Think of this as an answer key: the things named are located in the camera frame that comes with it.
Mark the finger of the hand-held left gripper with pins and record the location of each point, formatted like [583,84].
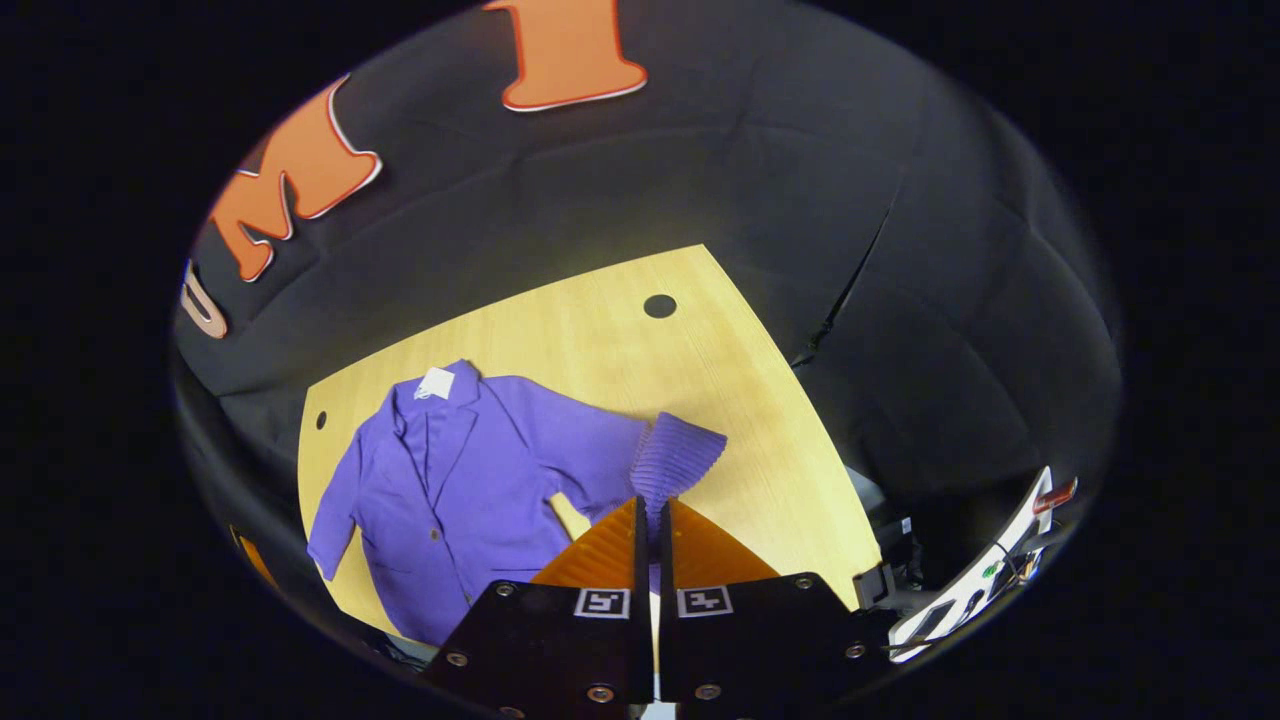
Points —
[252,555]

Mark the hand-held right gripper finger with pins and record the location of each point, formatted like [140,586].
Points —
[643,620]
[667,620]

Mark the purple jacket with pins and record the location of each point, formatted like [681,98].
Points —
[470,500]

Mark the grey equipment box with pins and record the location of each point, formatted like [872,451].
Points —
[872,585]

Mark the white equipment panel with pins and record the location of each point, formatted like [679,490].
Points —
[1010,560]

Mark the black backdrop cloth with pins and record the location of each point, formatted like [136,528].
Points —
[700,170]

